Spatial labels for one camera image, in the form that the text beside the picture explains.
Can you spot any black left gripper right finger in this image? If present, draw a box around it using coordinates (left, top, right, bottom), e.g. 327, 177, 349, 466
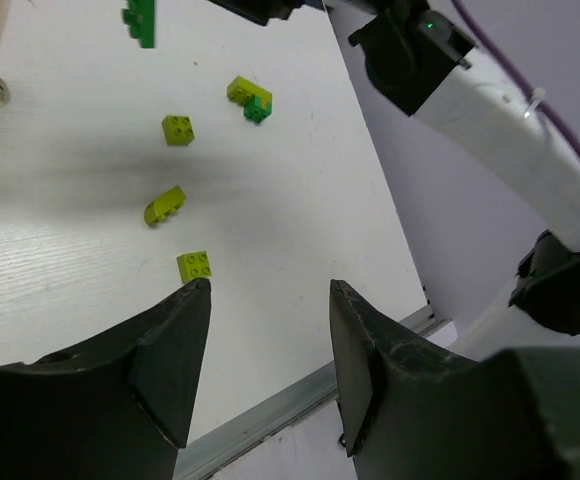
330, 280, 580, 479

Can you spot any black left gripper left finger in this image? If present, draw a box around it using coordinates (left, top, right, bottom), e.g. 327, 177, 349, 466
0, 279, 211, 479

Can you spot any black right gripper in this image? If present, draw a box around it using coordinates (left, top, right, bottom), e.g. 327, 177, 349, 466
211, 0, 320, 26

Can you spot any long lime lego brick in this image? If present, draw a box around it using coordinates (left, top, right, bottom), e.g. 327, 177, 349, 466
226, 76, 273, 106

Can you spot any green lego with orange numeral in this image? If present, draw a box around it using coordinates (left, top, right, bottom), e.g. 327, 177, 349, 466
243, 95, 272, 125

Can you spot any green lego plate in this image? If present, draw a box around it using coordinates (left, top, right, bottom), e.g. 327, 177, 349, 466
121, 0, 156, 49

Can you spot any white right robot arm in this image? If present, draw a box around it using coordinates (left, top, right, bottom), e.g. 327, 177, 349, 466
348, 1, 580, 360

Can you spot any lime square lego brick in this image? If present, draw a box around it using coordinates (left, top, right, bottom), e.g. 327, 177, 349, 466
176, 251, 212, 284

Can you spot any lime curved lego brick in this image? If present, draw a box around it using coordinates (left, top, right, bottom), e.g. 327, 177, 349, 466
143, 185, 187, 227

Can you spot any aluminium table edge rail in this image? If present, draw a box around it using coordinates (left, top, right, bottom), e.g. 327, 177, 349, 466
172, 304, 446, 480

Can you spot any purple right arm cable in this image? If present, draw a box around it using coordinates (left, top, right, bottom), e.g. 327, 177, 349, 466
450, 0, 580, 196

